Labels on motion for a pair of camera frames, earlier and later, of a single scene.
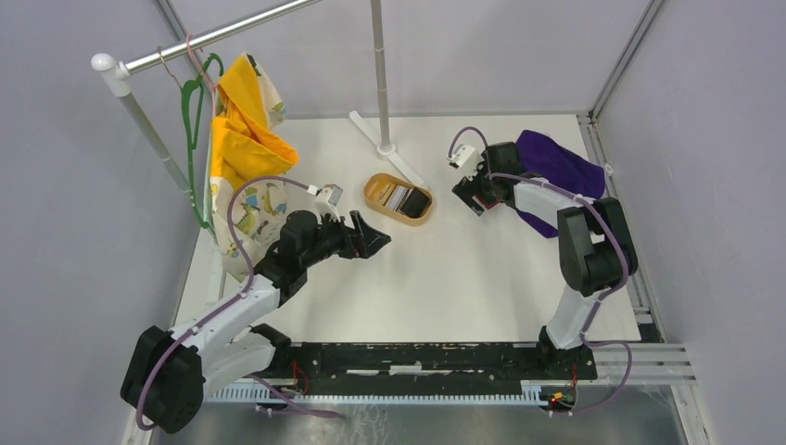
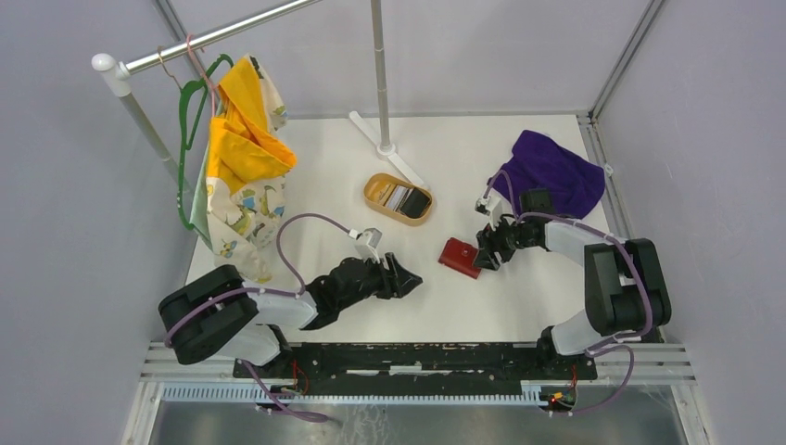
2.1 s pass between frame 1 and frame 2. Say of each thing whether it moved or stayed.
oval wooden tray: stayed
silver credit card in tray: stayed
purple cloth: stayed
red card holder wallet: moved
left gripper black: moved
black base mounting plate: stayed
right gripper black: moved
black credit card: stayed
